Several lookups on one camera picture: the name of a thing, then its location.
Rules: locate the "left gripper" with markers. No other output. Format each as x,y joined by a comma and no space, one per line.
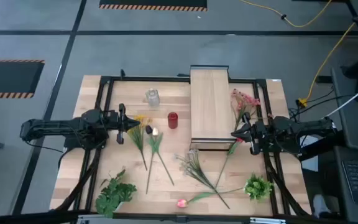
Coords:
113,119

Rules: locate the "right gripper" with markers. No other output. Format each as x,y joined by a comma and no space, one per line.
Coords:
256,132

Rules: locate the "yellow artificial flower bunch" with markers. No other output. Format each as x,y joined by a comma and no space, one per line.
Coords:
138,137

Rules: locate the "red artificial tulip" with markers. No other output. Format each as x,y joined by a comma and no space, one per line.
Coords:
232,148

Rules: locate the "white bud flower stem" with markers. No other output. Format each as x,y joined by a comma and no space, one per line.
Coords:
148,129

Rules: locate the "cream white artificial tulip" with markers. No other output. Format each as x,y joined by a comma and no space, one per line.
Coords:
155,131

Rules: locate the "clear glass vase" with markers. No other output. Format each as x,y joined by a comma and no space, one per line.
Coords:
152,98

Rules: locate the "red ribbed glass vase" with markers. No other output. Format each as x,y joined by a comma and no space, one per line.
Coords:
172,120

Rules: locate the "white artificial flower spray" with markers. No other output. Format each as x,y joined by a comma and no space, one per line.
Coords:
194,169

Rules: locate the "pink artificial tulip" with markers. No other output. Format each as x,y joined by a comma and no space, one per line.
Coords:
182,203

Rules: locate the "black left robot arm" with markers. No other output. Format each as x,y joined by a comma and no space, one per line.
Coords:
51,126

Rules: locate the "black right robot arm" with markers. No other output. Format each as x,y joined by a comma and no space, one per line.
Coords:
306,126

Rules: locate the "light green potted plant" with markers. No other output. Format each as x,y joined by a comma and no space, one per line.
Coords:
257,187

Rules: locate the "dark green potted plant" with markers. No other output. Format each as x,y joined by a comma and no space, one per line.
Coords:
113,193

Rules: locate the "white paper sheet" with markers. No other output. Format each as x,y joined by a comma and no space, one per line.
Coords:
309,161

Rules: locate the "white rounded object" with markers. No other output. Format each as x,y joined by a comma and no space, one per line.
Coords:
320,205

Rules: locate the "black side desk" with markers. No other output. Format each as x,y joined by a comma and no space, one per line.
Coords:
353,133

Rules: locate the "hazard-striped black floor mat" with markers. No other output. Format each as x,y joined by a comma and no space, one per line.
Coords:
8,77
152,3

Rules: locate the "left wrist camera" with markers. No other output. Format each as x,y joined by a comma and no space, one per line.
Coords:
120,139

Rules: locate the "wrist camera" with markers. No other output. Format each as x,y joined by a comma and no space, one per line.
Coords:
254,149
120,139

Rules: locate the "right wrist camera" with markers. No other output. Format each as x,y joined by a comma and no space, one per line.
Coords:
254,149

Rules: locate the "wooden shelf black frame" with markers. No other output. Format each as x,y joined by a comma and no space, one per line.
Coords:
209,102

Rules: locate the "black aluminium table frame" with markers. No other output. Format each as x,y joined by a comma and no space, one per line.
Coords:
151,79

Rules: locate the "silver metal bracket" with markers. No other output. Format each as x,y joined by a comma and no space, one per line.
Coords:
267,221

